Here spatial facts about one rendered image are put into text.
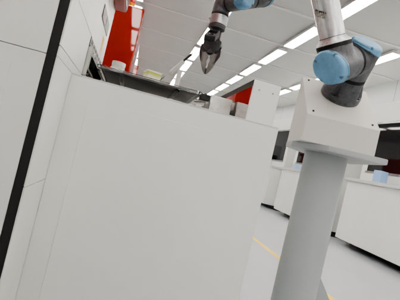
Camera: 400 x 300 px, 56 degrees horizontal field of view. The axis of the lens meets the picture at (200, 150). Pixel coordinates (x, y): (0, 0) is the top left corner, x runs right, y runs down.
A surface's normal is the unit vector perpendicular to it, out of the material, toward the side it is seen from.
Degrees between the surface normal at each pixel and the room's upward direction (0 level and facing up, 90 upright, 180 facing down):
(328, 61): 127
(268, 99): 90
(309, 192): 90
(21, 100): 90
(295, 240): 90
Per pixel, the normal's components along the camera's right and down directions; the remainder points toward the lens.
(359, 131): 0.02, -0.02
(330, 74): -0.73, 0.43
